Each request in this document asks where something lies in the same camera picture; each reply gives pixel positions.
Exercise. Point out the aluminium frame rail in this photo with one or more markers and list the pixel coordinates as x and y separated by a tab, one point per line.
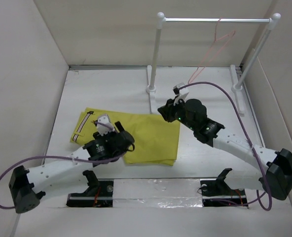
122	67

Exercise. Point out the white clothes rack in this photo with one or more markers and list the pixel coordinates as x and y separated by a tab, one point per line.
237	82

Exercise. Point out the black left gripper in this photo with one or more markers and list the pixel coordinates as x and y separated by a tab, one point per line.
117	129

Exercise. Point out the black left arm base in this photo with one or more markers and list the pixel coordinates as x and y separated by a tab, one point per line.
99	193

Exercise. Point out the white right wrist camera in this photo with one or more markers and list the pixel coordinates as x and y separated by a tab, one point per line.
181	92

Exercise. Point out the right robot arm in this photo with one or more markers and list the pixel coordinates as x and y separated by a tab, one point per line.
274	168

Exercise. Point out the pink wire hanger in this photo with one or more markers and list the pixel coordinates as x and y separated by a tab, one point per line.
216	47

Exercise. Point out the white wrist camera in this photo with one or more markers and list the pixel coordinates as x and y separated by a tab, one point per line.
181	92
103	125

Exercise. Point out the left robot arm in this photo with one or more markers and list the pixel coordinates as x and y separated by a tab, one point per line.
74	174

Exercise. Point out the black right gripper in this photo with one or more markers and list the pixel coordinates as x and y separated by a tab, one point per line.
167	110

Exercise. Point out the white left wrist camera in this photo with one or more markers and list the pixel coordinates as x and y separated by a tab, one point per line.
103	125

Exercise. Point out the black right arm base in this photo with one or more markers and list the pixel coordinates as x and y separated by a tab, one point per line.
216	193

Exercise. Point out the yellow trousers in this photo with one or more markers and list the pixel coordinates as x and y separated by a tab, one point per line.
156	141

